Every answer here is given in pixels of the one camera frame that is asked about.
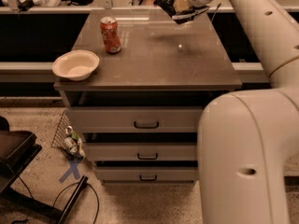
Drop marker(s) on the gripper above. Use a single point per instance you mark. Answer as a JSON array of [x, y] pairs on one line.
[[182, 5]]

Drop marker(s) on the blue chip bag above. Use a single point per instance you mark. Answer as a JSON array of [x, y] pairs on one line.
[[179, 18]]

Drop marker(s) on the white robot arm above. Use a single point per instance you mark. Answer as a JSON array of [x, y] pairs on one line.
[[245, 137]]

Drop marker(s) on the white paper bowl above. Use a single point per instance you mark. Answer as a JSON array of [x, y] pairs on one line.
[[76, 65]]

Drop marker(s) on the orange soda can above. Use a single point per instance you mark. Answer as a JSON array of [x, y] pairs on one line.
[[109, 31]]

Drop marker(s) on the grey drawer cabinet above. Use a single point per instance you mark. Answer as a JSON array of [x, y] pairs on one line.
[[161, 64]]

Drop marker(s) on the top grey drawer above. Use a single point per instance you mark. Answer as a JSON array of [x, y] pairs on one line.
[[134, 119]]

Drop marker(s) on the grey drawer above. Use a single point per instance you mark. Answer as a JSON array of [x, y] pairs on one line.
[[140, 151], [145, 174], [134, 119]]

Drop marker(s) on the middle grey drawer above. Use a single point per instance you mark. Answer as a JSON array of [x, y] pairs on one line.
[[140, 151]]

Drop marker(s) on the white bottle in basket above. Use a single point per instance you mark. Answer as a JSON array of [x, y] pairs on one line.
[[70, 145]]

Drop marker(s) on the bottom grey drawer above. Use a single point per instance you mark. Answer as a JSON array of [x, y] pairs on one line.
[[145, 174]]

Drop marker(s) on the wire mesh basket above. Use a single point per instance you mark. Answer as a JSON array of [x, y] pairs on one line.
[[63, 130]]

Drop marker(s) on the black cart frame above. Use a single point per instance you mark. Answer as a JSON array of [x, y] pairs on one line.
[[17, 150]]

